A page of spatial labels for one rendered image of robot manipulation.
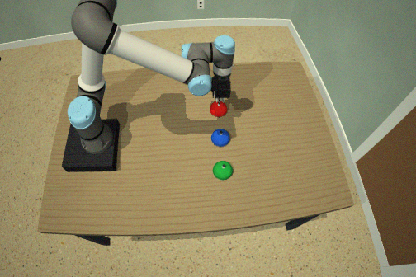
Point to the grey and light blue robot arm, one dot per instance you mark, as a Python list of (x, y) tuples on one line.
[(93, 27)]

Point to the red dome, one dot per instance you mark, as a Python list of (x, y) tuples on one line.
[(218, 109)]

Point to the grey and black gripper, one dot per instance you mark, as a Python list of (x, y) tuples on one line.
[(221, 93)]

